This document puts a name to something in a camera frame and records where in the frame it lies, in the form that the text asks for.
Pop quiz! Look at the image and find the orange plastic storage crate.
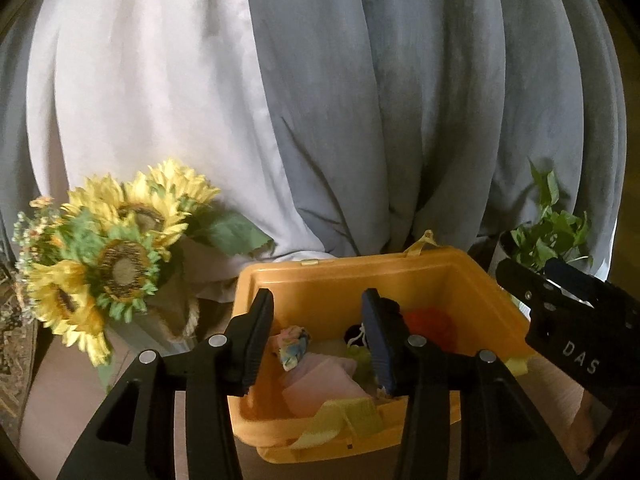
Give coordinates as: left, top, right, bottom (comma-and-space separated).
226, 230, 532, 463

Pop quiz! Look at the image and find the green plant in white pot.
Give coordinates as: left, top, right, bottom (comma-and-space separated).
500, 160, 593, 273

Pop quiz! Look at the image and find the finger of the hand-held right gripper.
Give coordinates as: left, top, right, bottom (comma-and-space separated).
544, 258, 640, 312
496, 258, 592, 319

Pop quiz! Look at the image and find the pale curtain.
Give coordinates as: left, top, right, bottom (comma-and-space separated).
25, 0, 341, 301

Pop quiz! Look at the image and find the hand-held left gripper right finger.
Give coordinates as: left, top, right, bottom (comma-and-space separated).
361, 287, 578, 480

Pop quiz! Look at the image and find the artificial sunflower bouquet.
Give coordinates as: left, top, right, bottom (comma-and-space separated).
14, 159, 275, 367

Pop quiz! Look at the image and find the person's right hand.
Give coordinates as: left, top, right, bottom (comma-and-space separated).
580, 390, 616, 471

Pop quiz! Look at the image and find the grey curtain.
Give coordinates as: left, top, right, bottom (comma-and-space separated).
0, 0, 628, 281

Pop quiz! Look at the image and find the pink soft cloth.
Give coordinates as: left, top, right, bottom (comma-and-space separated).
280, 352, 373, 417

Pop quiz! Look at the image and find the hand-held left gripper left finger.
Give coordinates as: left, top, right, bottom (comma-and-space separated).
56, 287, 275, 480

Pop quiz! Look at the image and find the red green fluffy toy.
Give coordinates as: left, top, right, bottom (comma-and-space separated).
402, 308, 458, 356

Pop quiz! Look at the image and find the brown patterned woven cloth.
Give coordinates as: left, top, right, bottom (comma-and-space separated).
0, 260, 38, 416

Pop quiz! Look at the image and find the black pouch white string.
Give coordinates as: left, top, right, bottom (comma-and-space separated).
344, 324, 371, 348

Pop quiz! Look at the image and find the grey ribbed vase rope handle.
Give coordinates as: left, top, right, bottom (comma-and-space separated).
107, 240, 241, 361

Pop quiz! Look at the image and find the pastel patterned cloth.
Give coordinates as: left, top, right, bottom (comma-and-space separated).
272, 326, 311, 372

